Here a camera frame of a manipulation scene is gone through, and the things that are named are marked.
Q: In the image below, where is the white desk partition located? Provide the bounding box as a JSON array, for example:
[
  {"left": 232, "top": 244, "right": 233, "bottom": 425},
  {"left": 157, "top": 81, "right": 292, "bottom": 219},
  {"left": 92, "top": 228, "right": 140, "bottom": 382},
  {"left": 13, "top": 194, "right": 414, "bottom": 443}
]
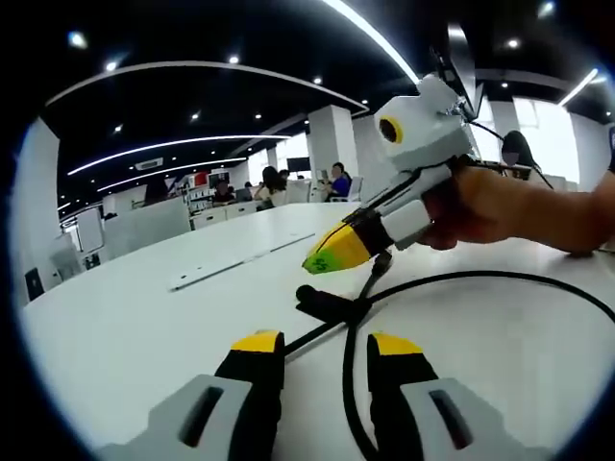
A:
[{"left": 102, "top": 196, "right": 192, "bottom": 261}]

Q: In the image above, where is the hanging black screen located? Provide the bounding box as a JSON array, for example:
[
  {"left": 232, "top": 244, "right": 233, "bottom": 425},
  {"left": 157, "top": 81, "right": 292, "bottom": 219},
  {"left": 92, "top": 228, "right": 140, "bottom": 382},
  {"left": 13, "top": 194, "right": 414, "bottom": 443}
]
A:
[{"left": 429, "top": 22, "right": 487, "bottom": 120}]

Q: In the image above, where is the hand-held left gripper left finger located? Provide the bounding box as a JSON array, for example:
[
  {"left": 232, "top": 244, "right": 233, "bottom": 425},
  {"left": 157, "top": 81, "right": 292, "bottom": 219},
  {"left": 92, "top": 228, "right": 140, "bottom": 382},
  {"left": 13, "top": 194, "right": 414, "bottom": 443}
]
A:
[{"left": 98, "top": 329, "right": 286, "bottom": 461}]

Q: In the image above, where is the long ceiling light strip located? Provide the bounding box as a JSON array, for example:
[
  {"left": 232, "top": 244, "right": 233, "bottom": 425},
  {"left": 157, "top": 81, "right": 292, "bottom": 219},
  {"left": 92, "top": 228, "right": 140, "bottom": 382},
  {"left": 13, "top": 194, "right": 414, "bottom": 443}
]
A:
[{"left": 320, "top": 0, "right": 425, "bottom": 84}]

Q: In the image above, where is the black velcro strap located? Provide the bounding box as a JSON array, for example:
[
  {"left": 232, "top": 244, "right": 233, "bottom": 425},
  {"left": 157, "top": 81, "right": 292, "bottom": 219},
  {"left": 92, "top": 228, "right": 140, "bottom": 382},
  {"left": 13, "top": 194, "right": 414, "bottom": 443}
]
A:
[{"left": 294, "top": 283, "right": 386, "bottom": 328}]

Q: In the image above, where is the white office chair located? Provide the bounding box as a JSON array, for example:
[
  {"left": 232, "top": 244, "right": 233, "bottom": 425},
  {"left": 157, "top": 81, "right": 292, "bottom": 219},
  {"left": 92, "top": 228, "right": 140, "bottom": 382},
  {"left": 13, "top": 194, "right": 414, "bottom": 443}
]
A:
[{"left": 344, "top": 175, "right": 365, "bottom": 203}]

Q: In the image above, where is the person's right hand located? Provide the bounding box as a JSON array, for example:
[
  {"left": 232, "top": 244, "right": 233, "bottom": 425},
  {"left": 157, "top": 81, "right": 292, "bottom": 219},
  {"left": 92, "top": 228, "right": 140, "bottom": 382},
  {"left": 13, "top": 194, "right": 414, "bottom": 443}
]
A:
[{"left": 416, "top": 156, "right": 523, "bottom": 252}]

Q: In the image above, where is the white whiteboard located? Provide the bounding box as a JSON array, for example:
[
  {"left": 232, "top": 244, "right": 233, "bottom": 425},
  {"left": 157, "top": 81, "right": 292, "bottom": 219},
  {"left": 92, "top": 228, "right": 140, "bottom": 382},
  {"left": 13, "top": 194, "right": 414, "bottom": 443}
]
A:
[{"left": 75, "top": 206, "right": 106, "bottom": 255}]

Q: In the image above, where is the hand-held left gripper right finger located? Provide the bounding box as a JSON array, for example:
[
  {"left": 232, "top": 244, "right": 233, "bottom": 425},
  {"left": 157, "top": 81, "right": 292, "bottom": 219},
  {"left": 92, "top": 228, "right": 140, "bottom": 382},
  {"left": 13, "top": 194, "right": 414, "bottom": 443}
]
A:
[{"left": 366, "top": 330, "right": 538, "bottom": 461}]

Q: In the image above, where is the white desk cable cover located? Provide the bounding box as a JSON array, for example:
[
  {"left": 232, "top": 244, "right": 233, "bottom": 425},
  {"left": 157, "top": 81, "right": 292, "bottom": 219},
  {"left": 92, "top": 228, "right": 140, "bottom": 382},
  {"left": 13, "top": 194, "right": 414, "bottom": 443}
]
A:
[{"left": 167, "top": 230, "right": 317, "bottom": 293}]

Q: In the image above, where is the black charging cable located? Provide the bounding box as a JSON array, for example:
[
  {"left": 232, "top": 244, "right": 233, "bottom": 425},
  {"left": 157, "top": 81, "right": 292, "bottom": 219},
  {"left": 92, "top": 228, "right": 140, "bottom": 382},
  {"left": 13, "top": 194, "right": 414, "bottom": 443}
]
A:
[{"left": 281, "top": 250, "right": 615, "bottom": 461}]

